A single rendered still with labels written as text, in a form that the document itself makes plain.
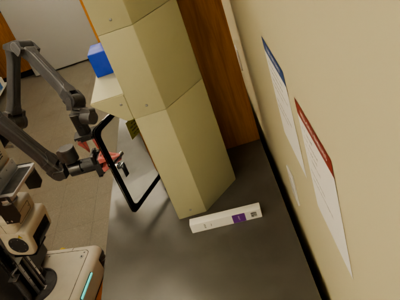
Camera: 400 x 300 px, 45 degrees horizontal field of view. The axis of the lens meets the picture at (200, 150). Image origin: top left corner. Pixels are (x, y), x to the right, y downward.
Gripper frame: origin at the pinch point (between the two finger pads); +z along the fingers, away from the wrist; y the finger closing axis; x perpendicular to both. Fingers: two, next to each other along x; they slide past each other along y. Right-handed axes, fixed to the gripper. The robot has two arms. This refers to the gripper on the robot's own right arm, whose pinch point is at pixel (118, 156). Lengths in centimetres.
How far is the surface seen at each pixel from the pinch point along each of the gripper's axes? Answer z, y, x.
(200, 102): 37.3, 14.5, -2.9
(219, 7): 52, 37, 24
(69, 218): -102, -119, 132
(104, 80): 7.2, 31.3, 0.5
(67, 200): -109, -118, 157
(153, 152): 17.6, 6.5, -14.7
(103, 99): 9.1, 30.9, -15.3
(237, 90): 51, 2, 24
